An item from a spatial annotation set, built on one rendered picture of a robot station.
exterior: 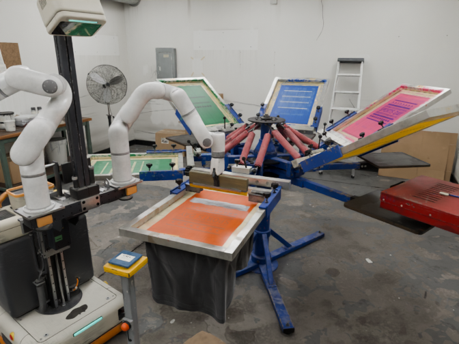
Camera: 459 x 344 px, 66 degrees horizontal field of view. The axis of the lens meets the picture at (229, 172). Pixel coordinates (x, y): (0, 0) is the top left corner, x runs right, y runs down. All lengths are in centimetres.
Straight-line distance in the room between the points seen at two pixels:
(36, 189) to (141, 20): 588
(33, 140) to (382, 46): 515
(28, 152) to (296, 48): 503
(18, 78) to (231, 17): 518
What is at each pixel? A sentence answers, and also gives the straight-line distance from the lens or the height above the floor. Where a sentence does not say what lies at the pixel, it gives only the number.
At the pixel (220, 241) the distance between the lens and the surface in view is 166.
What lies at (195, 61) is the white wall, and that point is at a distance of 668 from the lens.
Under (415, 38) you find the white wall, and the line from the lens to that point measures 594.
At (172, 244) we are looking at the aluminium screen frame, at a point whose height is 97.
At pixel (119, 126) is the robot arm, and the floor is 144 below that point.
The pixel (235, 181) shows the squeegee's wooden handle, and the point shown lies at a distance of 194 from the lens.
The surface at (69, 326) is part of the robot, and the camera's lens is 241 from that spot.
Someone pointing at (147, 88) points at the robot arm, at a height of 162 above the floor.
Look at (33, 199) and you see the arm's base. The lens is 170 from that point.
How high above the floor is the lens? 177
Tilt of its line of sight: 18 degrees down
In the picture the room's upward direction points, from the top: straight up
